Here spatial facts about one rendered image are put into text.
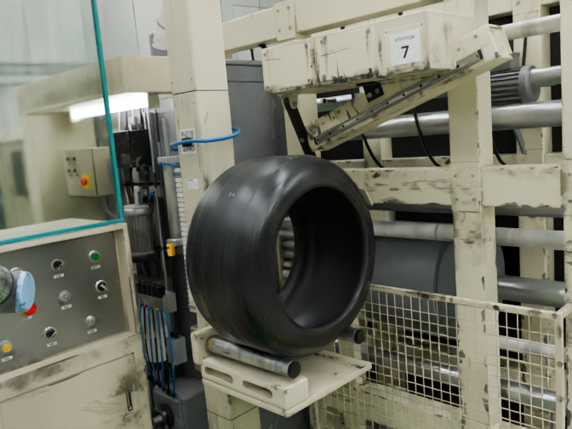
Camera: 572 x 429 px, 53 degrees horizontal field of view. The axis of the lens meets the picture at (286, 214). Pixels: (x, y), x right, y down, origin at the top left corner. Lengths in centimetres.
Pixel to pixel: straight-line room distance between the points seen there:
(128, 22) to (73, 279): 1002
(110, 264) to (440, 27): 122
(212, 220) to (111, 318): 64
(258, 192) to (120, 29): 1030
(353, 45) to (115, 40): 1002
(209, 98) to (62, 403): 101
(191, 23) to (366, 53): 52
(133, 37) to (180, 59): 991
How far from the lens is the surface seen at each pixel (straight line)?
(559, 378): 168
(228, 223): 142
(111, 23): 1157
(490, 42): 160
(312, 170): 151
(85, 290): 191
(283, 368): 153
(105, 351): 193
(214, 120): 176
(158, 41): 239
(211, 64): 178
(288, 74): 181
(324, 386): 166
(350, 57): 166
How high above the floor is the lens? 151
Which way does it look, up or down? 8 degrees down
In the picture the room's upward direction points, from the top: 5 degrees counter-clockwise
